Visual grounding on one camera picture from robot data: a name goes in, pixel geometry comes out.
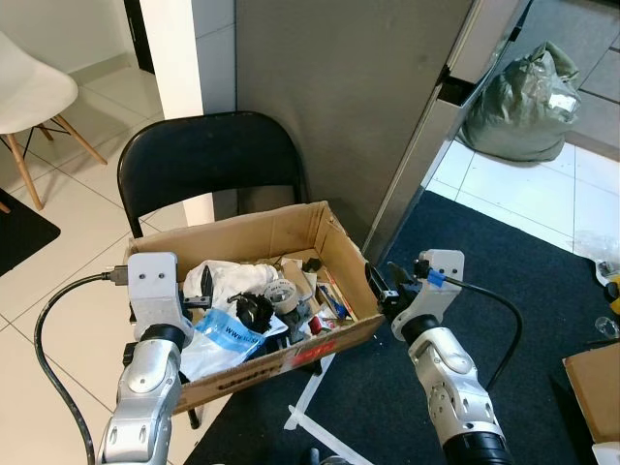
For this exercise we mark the black folding chair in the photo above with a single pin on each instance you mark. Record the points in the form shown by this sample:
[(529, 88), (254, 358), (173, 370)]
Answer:
[(208, 155)]

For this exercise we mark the small black floor mat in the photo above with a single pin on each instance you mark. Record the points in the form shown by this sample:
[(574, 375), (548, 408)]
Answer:
[(19, 232)]

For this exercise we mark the grey robot right leg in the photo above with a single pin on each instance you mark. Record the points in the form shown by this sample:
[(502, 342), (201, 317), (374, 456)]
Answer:
[(329, 457)]

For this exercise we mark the green filled rubbish bag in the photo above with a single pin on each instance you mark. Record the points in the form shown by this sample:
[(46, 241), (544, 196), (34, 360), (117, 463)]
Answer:
[(518, 107)]

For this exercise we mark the white shell chair wooden legs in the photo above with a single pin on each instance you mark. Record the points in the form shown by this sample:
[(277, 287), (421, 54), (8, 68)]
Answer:
[(29, 97)]

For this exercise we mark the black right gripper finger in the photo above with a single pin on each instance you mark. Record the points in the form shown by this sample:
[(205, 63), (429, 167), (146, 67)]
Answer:
[(399, 274), (376, 281)]

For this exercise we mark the black crumpled trash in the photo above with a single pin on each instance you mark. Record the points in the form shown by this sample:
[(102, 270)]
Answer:
[(257, 312)]

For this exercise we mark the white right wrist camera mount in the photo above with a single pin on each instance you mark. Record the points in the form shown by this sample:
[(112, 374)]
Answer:
[(431, 286)]

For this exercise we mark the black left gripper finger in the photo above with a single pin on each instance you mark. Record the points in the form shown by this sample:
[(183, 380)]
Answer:
[(206, 291)]

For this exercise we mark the grey tape roll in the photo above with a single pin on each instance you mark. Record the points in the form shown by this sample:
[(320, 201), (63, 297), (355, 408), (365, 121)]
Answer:
[(283, 295)]

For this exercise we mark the red blue packaging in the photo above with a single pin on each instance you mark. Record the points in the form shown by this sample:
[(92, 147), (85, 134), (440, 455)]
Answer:
[(334, 295)]

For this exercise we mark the brown cardboard box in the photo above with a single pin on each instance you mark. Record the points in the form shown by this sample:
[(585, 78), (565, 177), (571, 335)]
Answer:
[(596, 387)]

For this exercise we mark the clear plastic cup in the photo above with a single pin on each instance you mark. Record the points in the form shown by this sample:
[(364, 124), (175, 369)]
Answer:
[(606, 327)]

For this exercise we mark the dark blue carpet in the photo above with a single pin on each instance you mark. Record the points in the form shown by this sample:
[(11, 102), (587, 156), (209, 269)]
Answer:
[(465, 242)]

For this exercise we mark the grey metal cabinet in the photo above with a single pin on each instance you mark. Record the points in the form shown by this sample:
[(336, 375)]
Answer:
[(339, 97)]

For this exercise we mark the white plastic bag blue print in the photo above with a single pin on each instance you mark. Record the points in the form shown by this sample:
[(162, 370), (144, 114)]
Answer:
[(225, 339)]

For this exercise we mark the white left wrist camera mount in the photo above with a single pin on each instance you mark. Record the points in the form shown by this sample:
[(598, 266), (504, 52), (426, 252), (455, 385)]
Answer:
[(155, 286)]

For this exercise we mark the white tape strip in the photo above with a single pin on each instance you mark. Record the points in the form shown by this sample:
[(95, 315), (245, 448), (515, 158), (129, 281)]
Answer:
[(312, 392), (325, 441)]

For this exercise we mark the open printed cardboard box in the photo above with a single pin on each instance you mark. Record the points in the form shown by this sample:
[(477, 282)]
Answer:
[(252, 232)]

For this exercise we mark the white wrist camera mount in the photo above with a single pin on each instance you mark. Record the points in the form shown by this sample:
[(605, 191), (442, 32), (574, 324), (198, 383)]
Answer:
[(431, 286), (155, 286)]

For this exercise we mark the white crumpled paper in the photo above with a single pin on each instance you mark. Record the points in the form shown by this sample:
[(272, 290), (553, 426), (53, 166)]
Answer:
[(228, 276)]

